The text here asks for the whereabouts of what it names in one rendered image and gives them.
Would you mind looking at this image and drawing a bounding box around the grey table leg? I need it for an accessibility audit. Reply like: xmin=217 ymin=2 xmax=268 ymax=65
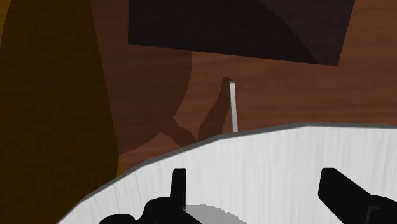
xmin=229 ymin=81 xmax=239 ymax=133

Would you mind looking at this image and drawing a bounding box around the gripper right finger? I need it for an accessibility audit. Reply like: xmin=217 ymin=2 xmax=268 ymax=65
xmin=317 ymin=167 xmax=397 ymax=224

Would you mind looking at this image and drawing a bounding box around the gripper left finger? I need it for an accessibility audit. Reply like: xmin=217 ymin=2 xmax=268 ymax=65
xmin=98 ymin=168 xmax=202 ymax=224

